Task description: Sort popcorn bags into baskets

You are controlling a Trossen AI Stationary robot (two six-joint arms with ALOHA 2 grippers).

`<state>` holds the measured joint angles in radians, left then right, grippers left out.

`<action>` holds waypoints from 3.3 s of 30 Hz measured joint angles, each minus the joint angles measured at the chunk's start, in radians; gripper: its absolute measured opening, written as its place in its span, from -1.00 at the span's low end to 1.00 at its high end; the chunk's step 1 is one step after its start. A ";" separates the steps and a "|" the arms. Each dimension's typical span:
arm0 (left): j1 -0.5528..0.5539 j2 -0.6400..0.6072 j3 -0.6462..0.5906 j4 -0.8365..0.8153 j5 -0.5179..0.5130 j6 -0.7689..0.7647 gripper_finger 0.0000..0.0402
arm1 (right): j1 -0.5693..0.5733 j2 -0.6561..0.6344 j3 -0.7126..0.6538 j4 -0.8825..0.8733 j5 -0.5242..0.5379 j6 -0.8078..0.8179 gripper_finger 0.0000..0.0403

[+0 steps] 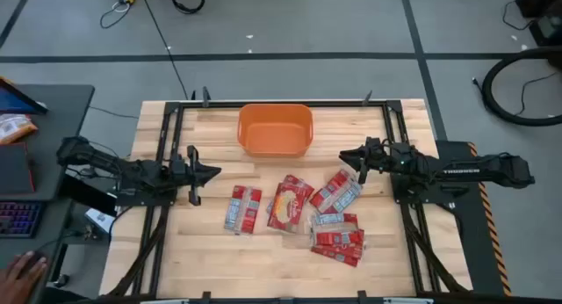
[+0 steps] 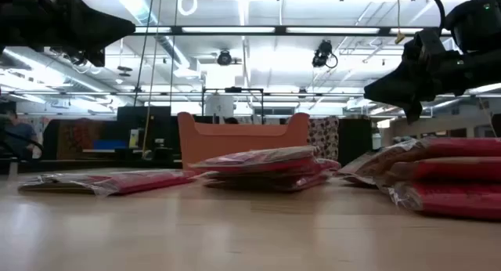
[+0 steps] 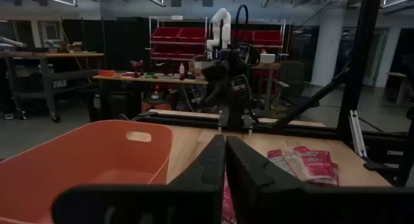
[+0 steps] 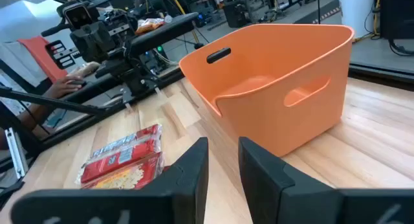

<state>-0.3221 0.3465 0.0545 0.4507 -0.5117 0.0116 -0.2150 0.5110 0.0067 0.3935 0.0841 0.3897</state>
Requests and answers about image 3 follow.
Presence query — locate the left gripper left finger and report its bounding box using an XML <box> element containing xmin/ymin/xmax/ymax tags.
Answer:
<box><xmin>51</xmin><ymin>134</ymin><xmax>226</xmax><ymax>224</ymax></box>

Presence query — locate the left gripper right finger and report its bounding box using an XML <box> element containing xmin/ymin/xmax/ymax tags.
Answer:
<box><xmin>226</xmin><ymin>135</ymin><xmax>414</xmax><ymax>224</ymax></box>

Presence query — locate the red popcorn bag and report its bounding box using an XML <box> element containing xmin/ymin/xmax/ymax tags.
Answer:
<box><xmin>222</xmin><ymin>172</ymin><xmax>237</xmax><ymax>224</ymax></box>
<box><xmin>267</xmin><ymin>148</ymin><xmax>303</xmax><ymax>178</ymax></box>
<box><xmin>292</xmin><ymin>145</ymin><xmax>340</xmax><ymax>187</ymax></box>

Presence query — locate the orange plastic basket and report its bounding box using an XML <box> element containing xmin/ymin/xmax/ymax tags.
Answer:
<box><xmin>0</xmin><ymin>119</ymin><xmax>174</xmax><ymax>224</ymax></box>

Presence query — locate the red plastic storage bin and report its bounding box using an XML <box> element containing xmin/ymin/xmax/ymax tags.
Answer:
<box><xmin>151</xmin><ymin>27</ymin><xmax>180</xmax><ymax>42</ymax></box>
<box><xmin>252</xmin><ymin>30</ymin><xmax>283</xmax><ymax>46</ymax></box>
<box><xmin>176</xmin><ymin>44</ymin><xmax>206</xmax><ymax>58</ymax></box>
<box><xmin>151</xmin><ymin>44</ymin><xmax>179</xmax><ymax>60</ymax></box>
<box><xmin>177</xmin><ymin>27</ymin><xmax>207</xmax><ymax>43</ymax></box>

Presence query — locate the metal shelf rack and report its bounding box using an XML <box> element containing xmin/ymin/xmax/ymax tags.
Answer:
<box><xmin>148</xmin><ymin>16</ymin><xmax>208</xmax><ymax>73</ymax></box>
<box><xmin>231</xmin><ymin>19</ymin><xmax>287</xmax><ymax>62</ymax></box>

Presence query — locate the orange shop vacuum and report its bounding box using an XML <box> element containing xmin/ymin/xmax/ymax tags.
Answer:
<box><xmin>141</xmin><ymin>84</ymin><xmax>172</xmax><ymax>112</ymax></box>

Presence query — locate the black office chair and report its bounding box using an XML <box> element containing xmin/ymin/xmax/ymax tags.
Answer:
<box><xmin>278</xmin><ymin>60</ymin><xmax>321</xmax><ymax>108</ymax></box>

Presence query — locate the white round pillar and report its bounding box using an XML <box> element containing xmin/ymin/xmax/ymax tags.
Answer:
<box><xmin>310</xmin><ymin>8</ymin><xmax>345</xmax><ymax>87</ymax></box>

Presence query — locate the cardboard box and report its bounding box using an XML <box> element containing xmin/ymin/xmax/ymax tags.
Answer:
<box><xmin>67</xmin><ymin>41</ymin><xmax>83</xmax><ymax>53</ymax></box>

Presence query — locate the wooden workbench on castors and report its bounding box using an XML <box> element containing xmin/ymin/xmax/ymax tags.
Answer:
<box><xmin>0</xmin><ymin>50</ymin><xmax>105</xmax><ymax>123</ymax></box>

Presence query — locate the small wooden table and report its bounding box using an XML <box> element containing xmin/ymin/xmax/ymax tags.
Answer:
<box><xmin>384</xmin><ymin>71</ymin><xmax>409</xmax><ymax>106</ymax></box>

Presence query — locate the black cable loop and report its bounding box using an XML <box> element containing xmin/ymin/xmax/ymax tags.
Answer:
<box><xmin>234</xmin><ymin>3</ymin><xmax>250</xmax><ymax>45</ymax></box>

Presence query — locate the black table edge rail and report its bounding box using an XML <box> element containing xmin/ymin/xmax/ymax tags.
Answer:
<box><xmin>135</xmin><ymin>112</ymin><xmax>408</xmax><ymax>144</ymax></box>

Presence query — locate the silver aluminium bracket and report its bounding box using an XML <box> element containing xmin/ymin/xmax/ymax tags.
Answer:
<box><xmin>348</xmin><ymin>109</ymin><xmax>369</xmax><ymax>159</ymax></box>

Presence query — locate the black diagonal frame brace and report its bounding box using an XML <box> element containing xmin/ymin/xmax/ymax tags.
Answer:
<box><xmin>274</xmin><ymin>68</ymin><xmax>352</xmax><ymax>129</ymax></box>

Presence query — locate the black frame post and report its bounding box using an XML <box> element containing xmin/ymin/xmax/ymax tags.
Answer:
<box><xmin>336</xmin><ymin>0</ymin><xmax>384</xmax><ymax>140</ymax></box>

